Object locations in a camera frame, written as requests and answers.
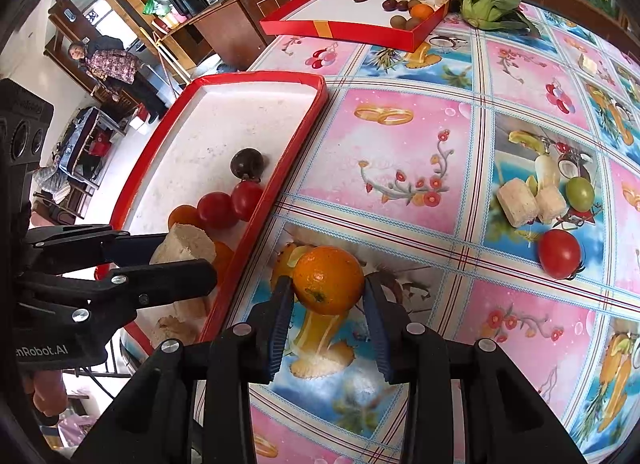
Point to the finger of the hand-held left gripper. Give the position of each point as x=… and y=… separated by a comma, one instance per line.
x=170, y=278
x=140, y=246

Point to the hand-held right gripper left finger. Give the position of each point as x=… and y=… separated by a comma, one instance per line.
x=280, y=336

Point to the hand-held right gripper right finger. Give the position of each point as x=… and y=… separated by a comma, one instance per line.
x=380, y=341

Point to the beige tofu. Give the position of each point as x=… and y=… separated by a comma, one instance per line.
x=182, y=244

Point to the small orange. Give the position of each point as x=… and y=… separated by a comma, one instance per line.
x=184, y=218
x=327, y=279
x=423, y=12
x=223, y=256

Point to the red cherry tomato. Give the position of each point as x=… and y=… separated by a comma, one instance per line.
x=216, y=210
x=559, y=254
x=246, y=199

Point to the large red white tray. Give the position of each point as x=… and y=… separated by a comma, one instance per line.
x=225, y=119

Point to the person's left hand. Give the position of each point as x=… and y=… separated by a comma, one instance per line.
x=47, y=391

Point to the table with blue cloth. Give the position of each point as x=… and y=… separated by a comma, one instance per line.
x=90, y=136

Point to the red white broom stick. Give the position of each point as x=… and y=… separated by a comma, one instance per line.
x=167, y=61

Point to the beige tofu cube left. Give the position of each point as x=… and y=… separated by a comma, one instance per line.
x=517, y=201

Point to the beige tofu cube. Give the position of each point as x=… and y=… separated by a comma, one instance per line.
x=550, y=204
x=517, y=201

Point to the printed plastic tablecloth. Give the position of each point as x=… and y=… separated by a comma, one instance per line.
x=400, y=144

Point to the beige tofu cube right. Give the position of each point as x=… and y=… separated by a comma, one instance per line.
x=550, y=204

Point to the wooden cabinet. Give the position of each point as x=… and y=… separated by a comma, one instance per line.
x=225, y=24

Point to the green packet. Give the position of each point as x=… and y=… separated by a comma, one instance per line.
x=156, y=6

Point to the green lime on table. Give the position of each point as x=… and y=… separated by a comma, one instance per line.
x=580, y=192

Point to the red tray with gold band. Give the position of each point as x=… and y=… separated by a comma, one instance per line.
x=325, y=4

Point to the brown kiwi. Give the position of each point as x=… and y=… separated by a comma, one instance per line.
x=397, y=21
x=413, y=24
x=414, y=4

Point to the dark purple plum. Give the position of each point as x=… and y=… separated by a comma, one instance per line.
x=400, y=5
x=388, y=5

